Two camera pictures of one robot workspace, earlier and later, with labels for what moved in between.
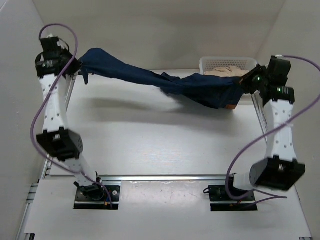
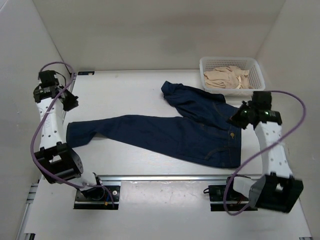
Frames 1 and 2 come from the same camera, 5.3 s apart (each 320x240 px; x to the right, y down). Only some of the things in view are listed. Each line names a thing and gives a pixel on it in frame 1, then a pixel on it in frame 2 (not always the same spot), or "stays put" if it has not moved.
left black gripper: [76, 65] → [72, 103]
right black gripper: [245, 80] → [235, 119]
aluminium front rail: [166, 178] stays put
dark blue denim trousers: [216, 92] → [206, 133]
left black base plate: [82, 202] stays put
